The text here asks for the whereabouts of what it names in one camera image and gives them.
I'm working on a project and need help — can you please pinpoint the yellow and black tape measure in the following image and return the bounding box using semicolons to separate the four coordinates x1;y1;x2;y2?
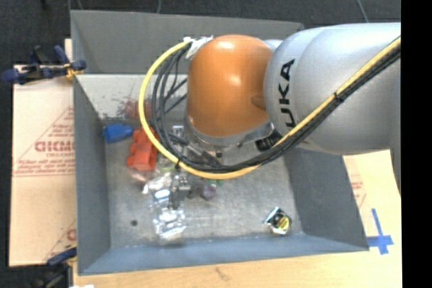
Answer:
263;206;293;236

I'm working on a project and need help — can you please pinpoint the orange-red toy figure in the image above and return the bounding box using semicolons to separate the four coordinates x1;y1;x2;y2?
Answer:
126;127;160;173

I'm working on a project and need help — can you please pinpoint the clear plastic packet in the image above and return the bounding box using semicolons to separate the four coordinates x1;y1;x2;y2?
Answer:
141;171;188;241

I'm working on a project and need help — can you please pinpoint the grey metal bin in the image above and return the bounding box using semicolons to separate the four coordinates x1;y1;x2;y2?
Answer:
70;9;370;277

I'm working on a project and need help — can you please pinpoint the blue sponge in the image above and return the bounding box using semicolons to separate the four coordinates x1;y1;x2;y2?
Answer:
103;123;134;144

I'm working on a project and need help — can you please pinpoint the small purple block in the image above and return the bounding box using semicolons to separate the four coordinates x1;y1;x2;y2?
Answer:
200;183;217;201

